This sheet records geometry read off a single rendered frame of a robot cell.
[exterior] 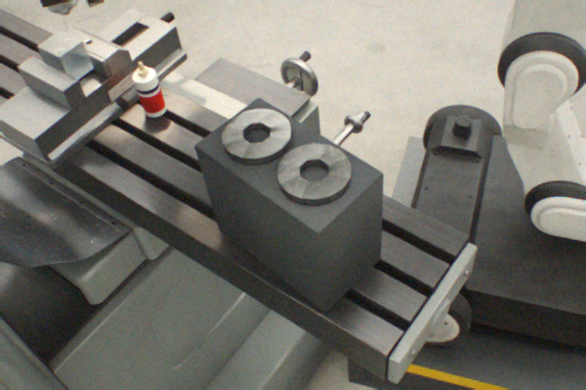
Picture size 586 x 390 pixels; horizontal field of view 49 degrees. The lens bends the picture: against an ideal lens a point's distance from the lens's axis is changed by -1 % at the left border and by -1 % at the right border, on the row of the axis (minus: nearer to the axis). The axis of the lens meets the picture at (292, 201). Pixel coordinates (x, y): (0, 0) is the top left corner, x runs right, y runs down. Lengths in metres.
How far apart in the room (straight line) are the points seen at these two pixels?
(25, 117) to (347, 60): 1.80
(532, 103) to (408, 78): 1.56
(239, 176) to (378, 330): 0.28
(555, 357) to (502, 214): 0.33
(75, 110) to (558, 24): 0.80
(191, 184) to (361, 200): 0.37
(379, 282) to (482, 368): 0.62
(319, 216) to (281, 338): 1.01
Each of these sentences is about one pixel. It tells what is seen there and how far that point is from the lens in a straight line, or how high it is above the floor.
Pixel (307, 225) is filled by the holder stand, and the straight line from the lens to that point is 0.74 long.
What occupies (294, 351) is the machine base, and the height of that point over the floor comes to 0.19.
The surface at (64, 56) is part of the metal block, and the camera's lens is 1.15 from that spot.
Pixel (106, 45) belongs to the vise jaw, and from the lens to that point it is 1.20.
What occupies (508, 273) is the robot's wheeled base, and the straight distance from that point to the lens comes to 1.42.
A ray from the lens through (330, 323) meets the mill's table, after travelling 0.89.
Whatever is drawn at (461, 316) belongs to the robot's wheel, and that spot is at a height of 0.56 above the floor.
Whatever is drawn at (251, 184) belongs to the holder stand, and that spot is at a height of 1.15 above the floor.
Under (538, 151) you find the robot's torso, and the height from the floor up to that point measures 0.82.
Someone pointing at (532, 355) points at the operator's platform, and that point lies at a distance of 1.53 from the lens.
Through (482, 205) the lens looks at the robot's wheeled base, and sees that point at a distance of 1.51.
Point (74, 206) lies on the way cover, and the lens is 1.19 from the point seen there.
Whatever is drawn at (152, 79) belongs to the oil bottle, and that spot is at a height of 1.04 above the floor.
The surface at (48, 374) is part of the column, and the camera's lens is 1.18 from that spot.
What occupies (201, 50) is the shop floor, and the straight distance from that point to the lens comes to 2.92.
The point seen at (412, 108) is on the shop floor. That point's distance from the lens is 2.55.
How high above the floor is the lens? 1.74
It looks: 51 degrees down
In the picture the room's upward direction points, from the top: 8 degrees counter-clockwise
